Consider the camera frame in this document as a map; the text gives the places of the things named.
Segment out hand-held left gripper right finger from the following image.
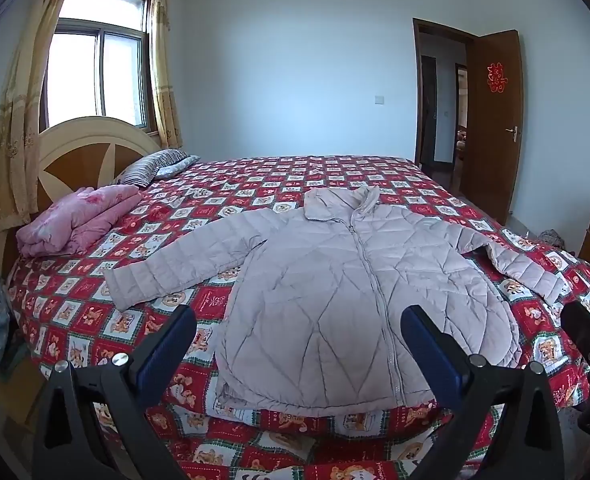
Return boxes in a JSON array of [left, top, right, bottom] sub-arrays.
[[400, 304, 567, 480]]

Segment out red paper door decoration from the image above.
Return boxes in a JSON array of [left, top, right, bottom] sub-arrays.
[[486, 62, 507, 94]]

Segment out brown wooden door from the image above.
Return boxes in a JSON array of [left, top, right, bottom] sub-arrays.
[[464, 30, 522, 227]]

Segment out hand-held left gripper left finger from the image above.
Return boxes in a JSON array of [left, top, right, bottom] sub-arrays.
[[31, 304, 198, 480]]

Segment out dark cloth pile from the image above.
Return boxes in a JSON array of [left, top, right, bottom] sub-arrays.
[[537, 228, 569, 252]]

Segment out light patterned pillow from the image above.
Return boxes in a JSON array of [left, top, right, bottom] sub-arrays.
[[155, 155, 202, 180]]

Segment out pink folded quilt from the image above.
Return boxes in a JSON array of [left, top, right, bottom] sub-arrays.
[[16, 185, 142, 259]]

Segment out long yellow curtain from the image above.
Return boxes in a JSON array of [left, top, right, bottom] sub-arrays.
[[0, 0, 83, 231]]

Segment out striped pillow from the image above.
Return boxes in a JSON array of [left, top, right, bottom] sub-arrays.
[[117, 149, 188, 188]]

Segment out dark wooden door frame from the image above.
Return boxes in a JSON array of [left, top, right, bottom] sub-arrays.
[[412, 17, 479, 177]]

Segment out pale pink quilted jacket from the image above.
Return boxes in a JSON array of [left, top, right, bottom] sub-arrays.
[[104, 185, 569, 418]]

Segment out red checked printed bedspread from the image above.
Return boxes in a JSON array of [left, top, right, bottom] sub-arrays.
[[7, 154, 590, 480]]

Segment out window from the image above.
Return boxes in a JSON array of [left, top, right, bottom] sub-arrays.
[[39, 0, 154, 134]]

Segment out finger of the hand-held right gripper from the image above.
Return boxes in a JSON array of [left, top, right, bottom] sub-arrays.
[[560, 300, 590, 444]]

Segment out wooden bed headboard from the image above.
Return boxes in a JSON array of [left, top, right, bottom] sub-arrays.
[[0, 116, 163, 281]]

